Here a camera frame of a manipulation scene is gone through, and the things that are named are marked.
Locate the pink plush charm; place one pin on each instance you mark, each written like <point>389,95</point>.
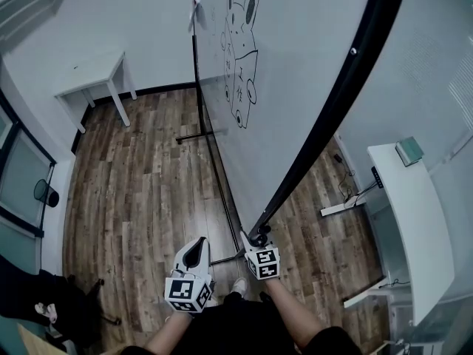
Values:
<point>46,313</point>

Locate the person's white shoe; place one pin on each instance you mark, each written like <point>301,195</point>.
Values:
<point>239,286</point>

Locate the black chair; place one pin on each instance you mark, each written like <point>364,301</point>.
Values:
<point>22,290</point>

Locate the white whiteboard with black stand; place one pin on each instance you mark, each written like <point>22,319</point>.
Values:
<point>295,69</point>

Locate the black power adapter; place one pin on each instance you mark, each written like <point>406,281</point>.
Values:
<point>337,157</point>

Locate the small white table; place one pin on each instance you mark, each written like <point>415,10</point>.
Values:
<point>92,74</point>

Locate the black-framed window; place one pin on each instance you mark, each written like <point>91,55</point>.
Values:
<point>22,183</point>

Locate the white height-adjustable desk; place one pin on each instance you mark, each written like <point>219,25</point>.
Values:
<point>406,198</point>

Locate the person's left forearm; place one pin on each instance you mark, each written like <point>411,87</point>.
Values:
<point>170,335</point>

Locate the person's black clothing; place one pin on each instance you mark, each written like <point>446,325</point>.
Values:
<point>240,327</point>

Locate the green book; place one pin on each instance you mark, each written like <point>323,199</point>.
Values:
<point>408,150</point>

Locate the black mesh wastebasket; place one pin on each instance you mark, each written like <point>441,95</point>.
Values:
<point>50,198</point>

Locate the black desk control panel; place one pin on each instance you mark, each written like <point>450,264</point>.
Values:
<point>377,177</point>

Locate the person's right forearm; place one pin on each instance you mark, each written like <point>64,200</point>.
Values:
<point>295,309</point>

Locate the light wooden board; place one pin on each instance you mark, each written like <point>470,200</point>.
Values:
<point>37,342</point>

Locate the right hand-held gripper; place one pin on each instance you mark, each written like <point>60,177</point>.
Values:
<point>266,263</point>

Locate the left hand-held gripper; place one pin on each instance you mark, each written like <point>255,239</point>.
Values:
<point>181,290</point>

